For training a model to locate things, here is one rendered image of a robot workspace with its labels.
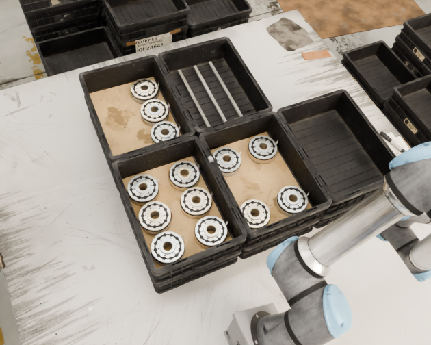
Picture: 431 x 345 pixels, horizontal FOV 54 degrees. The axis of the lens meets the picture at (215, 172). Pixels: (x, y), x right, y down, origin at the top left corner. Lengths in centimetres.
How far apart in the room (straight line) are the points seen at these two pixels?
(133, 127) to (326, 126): 73
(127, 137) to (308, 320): 87
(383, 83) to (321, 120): 113
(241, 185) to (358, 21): 235
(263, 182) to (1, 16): 249
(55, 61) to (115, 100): 104
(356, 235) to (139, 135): 85
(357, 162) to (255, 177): 39
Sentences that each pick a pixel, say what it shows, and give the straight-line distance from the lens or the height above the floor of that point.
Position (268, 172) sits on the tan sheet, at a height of 83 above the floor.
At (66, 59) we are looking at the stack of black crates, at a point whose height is 27.
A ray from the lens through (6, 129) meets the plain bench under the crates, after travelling 185.
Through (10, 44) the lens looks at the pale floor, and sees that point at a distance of 325.
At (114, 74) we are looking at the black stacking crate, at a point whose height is 89.
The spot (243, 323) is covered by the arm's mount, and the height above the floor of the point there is 94.
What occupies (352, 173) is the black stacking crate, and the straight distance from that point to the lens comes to 160.
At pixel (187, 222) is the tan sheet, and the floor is 83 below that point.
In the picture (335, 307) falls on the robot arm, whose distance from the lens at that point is 112.
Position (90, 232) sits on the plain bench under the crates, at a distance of 154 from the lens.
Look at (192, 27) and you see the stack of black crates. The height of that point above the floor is 47.
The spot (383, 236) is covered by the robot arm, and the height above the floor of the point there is 93.
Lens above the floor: 209
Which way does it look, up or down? 59 degrees down
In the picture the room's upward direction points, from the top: 9 degrees clockwise
